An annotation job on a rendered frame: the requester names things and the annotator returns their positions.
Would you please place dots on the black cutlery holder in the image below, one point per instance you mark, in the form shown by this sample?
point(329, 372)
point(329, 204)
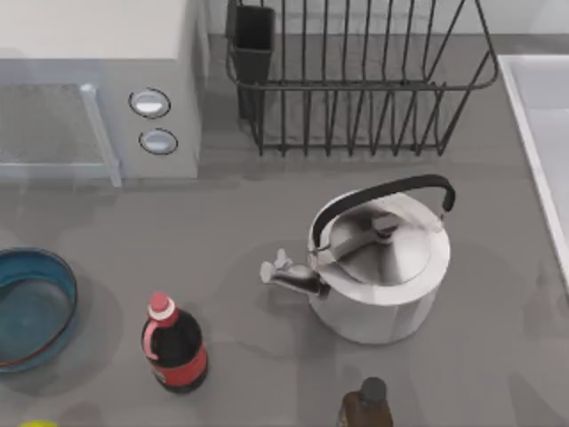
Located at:
point(251, 53)

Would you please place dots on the small microwave knob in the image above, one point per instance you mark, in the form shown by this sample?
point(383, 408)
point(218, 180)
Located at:
point(158, 141)

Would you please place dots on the dark bottle with red label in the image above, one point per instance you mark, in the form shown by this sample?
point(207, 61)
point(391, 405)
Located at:
point(178, 347)

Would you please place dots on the brown bottle with black cap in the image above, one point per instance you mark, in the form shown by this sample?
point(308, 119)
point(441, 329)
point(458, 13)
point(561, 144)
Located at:
point(366, 407)

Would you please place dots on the large microwave knob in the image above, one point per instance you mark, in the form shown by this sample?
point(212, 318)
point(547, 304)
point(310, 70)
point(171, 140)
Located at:
point(149, 103)

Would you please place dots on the glass microwave door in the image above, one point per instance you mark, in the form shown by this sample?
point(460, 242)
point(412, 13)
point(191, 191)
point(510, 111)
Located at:
point(49, 129)

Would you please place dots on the pale microwave oven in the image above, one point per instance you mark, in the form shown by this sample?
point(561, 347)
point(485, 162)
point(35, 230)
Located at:
point(146, 40)

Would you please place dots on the blue bowl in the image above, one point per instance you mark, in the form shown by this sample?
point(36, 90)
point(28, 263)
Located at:
point(31, 311)

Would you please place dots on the yellow round object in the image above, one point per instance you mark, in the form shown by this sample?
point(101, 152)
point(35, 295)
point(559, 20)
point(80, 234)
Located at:
point(37, 424)

